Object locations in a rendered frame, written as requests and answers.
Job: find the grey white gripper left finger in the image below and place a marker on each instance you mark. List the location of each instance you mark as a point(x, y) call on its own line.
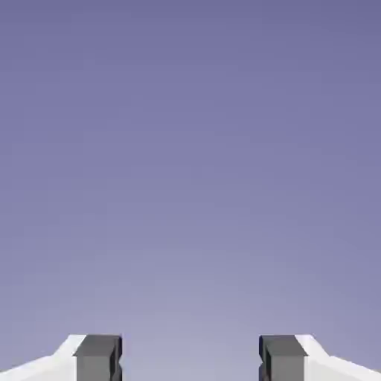
point(92, 360)

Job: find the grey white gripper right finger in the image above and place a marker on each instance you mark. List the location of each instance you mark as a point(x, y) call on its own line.
point(285, 360)

